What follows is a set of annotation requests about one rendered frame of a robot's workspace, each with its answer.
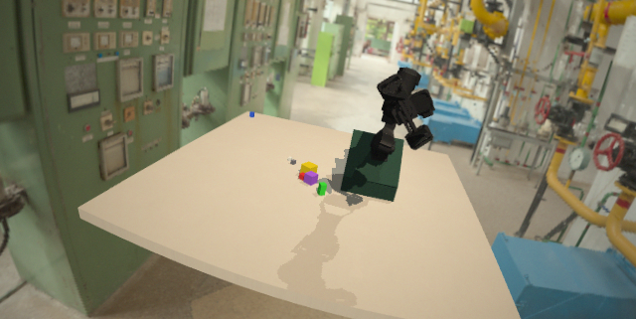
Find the purple cube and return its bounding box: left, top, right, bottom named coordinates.
left=303, top=171, right=318, bottom=186

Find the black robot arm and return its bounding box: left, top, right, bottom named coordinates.
left=370, top=67, right=435, bottom=162

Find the yellow block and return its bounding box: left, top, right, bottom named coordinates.
left=300, top=162, right=318, bottom=174

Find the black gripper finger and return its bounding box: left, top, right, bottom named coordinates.
left=408, top=125, right=431, bottom=147
left=382, top=79, right=409, bottom=101

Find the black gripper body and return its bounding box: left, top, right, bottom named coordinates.
left=377, top=74, right=433, bottom=151

